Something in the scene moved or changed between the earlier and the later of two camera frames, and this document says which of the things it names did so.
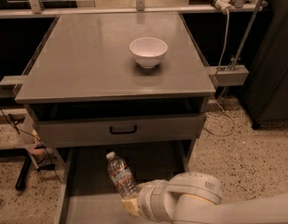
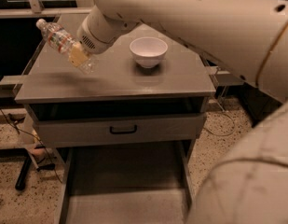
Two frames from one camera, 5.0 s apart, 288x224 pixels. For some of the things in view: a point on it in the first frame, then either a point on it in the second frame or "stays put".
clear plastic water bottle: [121, 175] → [63, 42]
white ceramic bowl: [148, 51] stays put
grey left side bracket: [9, 86] stays put
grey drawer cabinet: [130, 84] stays put
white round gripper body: [148, 196] → [91, 38]
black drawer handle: [116, 133] stays put
